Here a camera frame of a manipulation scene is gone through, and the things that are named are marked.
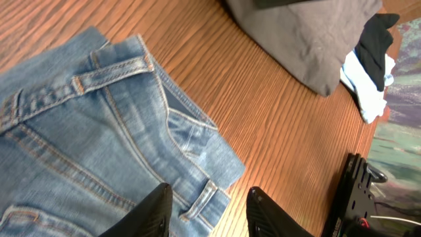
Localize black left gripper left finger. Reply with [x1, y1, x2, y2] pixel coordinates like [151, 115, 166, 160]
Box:
[100, 183, 172, 237]

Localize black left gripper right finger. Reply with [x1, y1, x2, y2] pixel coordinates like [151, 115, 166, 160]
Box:
[246, 186, 312, 237]

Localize light blue denim jeans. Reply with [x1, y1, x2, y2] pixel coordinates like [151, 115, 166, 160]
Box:
[1, 27, 245, 236]

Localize light blue cloth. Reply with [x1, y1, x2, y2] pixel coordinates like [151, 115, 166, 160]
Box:
[339, 50, 387, 124]

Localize grey folded trousers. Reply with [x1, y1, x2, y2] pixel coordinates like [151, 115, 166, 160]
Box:
[227, 0, 382, 97]

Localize black cloth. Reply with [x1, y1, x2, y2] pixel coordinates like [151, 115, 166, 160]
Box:
[355, 13, 400, 92]

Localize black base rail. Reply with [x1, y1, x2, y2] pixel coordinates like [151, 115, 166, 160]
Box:
[322, 153, 420, 237]

